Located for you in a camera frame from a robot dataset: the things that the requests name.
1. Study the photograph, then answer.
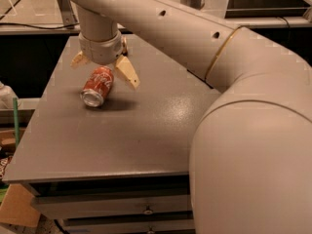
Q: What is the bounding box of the red coke can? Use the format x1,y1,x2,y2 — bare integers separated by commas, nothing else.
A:
81,66,114,107

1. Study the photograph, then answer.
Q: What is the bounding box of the grey cabinet drawer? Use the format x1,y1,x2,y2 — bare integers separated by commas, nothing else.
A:
62,214,195,234
31,195,191,219

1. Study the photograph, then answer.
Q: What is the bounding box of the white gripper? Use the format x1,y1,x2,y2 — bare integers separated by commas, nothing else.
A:
70,32,140,90

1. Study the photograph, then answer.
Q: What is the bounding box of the grey cabinet lower drawer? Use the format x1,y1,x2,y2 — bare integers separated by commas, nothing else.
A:
62,214,195,234

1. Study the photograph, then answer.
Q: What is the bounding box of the dark blue snack packet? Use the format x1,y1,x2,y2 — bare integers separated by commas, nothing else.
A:
187,69,214,90

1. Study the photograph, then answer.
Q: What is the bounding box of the black cable on ledge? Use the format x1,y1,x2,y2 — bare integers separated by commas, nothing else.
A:
0,21,81,30

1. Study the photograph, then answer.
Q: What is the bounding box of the white plastic jug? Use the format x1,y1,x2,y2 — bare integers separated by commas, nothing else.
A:
0,81,20,109

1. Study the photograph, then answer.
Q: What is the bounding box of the left metal window bracket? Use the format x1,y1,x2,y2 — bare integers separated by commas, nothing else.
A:
57,0,77,29

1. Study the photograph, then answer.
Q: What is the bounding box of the brown cardboard box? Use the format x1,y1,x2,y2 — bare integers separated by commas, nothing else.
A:
0,184,40,228

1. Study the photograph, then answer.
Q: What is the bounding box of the crumpled golden snack bag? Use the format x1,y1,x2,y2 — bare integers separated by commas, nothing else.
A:
122,36,128,56

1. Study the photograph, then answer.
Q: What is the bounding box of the green pole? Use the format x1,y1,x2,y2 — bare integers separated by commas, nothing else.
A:
13,97,20,148

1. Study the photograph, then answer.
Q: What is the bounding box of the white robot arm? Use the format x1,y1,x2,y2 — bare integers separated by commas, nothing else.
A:
71,0,312,234

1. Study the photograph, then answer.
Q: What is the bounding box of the grey cabinet top drawer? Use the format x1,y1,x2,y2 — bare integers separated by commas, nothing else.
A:
31,195,191,219

